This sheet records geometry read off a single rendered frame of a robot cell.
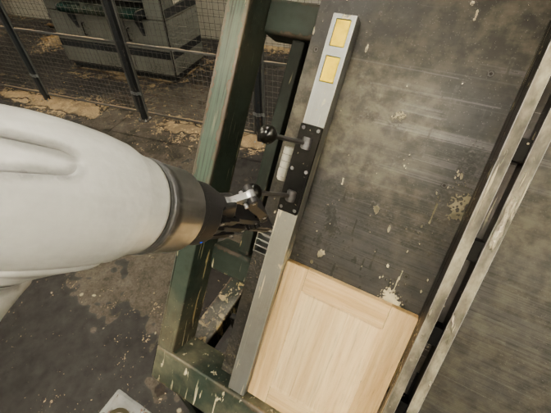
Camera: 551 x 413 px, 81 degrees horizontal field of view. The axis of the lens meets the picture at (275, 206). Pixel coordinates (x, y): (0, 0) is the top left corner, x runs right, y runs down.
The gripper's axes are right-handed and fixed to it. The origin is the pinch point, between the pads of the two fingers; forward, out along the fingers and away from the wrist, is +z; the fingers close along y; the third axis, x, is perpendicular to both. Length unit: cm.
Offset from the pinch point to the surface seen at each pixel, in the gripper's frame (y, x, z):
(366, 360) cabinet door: 1.1, 33.0, 31.5
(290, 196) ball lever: -2.0, -6.4, 18.4
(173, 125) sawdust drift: 141, -201, 224
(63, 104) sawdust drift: 255, -295, 197
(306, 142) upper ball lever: -10.7, -14.3, 15.6
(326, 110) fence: -17.5, -18.5, 16.0
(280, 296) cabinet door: 13.6, 12.2, 28.6
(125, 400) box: 61, 21, 19
